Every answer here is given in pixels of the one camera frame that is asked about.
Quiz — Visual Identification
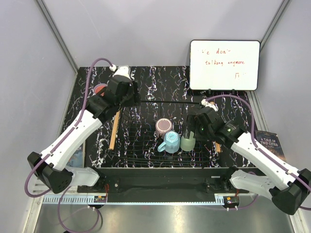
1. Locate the green plastic cup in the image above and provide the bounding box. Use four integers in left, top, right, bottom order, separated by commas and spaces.
180, 136, 196, 152

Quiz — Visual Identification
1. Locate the lavender plastic cup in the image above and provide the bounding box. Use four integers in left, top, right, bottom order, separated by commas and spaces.
93, 85, 101, 94

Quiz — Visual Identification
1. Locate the pink plastic cup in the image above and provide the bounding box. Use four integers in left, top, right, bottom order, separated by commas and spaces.
93, 83, 107, 94

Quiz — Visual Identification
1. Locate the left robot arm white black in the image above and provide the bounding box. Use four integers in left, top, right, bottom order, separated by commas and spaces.
27, 75, 140, 194

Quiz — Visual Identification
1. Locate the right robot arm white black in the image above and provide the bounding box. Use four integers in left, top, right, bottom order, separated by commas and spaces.
185, 106, 311, 215

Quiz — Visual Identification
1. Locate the light blue ceramic mug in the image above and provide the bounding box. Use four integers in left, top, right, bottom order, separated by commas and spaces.
157, 131, 180, 154

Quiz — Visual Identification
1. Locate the mauve ceramic mug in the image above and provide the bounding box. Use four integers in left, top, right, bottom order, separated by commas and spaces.
155, 118, 173, 138

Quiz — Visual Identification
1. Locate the black marble pattern mat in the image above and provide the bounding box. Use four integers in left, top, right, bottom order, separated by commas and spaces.
50, 66, 258, 168

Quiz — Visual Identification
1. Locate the Tale of Two Cities book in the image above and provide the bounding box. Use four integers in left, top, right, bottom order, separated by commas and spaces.
255, 130, 286, 161

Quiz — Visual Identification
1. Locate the Nineteen Eighty-Four book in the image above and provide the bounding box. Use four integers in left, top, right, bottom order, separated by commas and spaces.
67, 142, 86, 168

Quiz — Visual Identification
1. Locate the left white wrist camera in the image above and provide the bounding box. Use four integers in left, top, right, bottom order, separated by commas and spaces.
109, 64, 130, 79

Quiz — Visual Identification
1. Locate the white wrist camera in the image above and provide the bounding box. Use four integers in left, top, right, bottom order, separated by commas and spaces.
109, 64, 130, 79
201, 99, 218, 112

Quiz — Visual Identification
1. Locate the right wooden rack handle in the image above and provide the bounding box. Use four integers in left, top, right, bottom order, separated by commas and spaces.
215, 142, 222, 153

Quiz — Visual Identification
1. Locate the wooden rack handle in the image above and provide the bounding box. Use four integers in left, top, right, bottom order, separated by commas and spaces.
215, 142, 222, 153
109, 111, 121, 150

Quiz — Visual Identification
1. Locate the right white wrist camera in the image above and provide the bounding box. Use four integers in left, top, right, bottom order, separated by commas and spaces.
201, 99, 218, 112

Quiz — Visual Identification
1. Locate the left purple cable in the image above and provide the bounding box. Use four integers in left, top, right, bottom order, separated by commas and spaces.
24, 57, 117, 231

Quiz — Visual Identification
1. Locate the purple cable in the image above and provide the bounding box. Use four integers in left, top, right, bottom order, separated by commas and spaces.
24, 57, 117, 231
204, 95, 311, 211

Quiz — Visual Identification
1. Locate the left wooden rack handle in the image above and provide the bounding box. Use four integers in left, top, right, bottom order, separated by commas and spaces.
109, 111, 121, 150

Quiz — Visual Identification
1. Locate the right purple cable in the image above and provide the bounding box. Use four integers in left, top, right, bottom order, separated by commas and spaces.
204, 95, 311, 211

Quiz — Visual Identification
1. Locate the black wire dish rack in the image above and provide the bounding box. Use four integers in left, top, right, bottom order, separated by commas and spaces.
104, 100, 219, 168

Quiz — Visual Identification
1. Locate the white whiteboard black frame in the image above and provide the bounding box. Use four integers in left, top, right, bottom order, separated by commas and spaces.
189, 40, 260, 91

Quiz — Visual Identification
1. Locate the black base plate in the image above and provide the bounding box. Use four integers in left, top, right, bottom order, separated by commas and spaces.
77, 167, 237, 204

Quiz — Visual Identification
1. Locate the white cable duct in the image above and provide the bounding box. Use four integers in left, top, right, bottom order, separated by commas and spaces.
43, 195, 107, 205

